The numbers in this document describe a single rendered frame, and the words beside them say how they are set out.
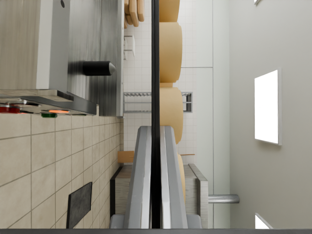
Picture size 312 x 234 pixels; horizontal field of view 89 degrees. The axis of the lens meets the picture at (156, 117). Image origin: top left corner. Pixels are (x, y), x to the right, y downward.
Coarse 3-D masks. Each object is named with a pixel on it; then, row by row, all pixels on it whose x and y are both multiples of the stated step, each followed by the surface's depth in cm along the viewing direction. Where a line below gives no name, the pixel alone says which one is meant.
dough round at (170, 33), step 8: (160, 24) 12; (168, 24) 12; (176, 24) 12; (160, 32) 12; (168, 32) 12; (176, 32) 12; (160, 40) 12; (168, 40) 12; (176, 40) 12; (160, 48) 12; (168, 48) 12; (176, 48) 12; (160, 56) 12; (168, 56) 12; (176, 56) 12; (160, 64) 12; (168, 64) 12; (176, 64) 12; (160, 72) 13; (168, 72) 13; (176, 72) 13; (160, 80) 14; (168, 80) 14; (176, 80) 14
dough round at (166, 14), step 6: (162, 0) 13; (168, 0) 13; (174, 0) 13; (162, 6) 13; (168, 6) 13; (174, 6) 13; (162, 12) 14; (168, 12) 14; (174, 12) 14; (162, 18) 14; (168, 18) 14; (174, 18) 14
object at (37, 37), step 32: (0, 0) 15; (32, 0) 15; (64, 0) 17; (0, 32) 15; (32, 32) 15; (64, 32) 17; (0, 64) 15; (32, 64) 15; (64, 64) 17; (64, 96) 16
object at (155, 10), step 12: (156, 0) 10; (156, 12) 10; (156, 24) 10; (156, 36) 10; (156, 48) 10; (156, 60) 10; (156, 72) 10; (156, 84) 10; (156, 96) 10; (156, 108) 10; (156, 120) 9; (156, 132) 9; (156, 144) 9; (156, 156) 9; (156, 168) 9; (156, 180) 9; (156, 192) 9; (156, 204) 9; (156, 216) 9
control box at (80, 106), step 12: (0, 96) 19; (12, 96) 19; (24, 96) 19; (36, 96) 21; (24, 108) 27; (36, 108) 27; (48, 108) 27; (60, 108) 27; (72, 108) 30; (84, 108) 35; (96, 108) 42
